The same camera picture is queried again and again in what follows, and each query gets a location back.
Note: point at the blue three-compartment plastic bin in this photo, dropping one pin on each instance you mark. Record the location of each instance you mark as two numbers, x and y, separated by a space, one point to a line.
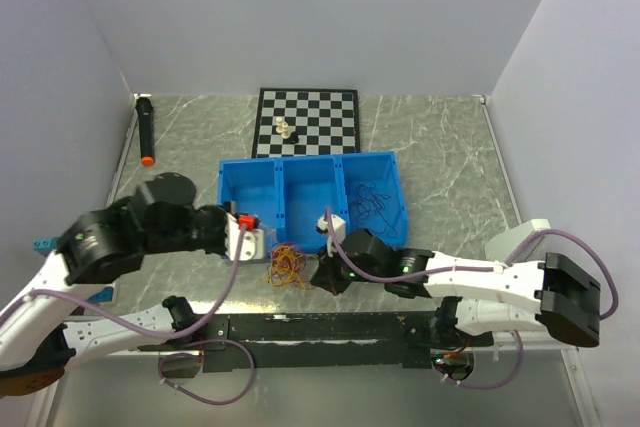
289 194

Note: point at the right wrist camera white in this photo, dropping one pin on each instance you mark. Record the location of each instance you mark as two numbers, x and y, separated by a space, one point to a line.
333 228

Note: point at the blue brown toy block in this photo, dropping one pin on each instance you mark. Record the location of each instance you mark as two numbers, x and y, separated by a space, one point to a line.
45 244

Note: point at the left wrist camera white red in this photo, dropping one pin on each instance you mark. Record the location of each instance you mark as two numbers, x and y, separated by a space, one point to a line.
250 239

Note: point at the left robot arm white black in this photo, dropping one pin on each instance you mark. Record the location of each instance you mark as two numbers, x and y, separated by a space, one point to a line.
50 325

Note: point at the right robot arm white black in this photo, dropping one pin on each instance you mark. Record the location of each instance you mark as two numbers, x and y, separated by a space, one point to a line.
554 295

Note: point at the white grey stand device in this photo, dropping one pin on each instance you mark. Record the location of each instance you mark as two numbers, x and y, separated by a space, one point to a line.
501 246

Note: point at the cream chess piece front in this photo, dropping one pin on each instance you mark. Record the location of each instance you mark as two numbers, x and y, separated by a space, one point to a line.
284 131

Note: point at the black white chessboard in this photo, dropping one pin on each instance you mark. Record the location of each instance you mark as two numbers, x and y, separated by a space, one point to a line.
326 120

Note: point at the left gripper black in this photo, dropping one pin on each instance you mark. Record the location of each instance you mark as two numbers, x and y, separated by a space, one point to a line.
227 208

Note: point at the black marker orange cap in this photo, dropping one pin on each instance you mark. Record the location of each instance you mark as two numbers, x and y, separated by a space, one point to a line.
145 113

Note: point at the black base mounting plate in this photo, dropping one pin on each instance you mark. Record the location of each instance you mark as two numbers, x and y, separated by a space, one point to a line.
407 339

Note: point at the aluminium frame rail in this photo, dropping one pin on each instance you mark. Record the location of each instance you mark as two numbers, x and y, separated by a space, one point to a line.
508 387

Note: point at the blue lego brick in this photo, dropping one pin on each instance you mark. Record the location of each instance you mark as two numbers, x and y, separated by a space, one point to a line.
106 295

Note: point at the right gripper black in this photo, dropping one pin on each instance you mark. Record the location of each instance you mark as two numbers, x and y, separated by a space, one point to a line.
327 274

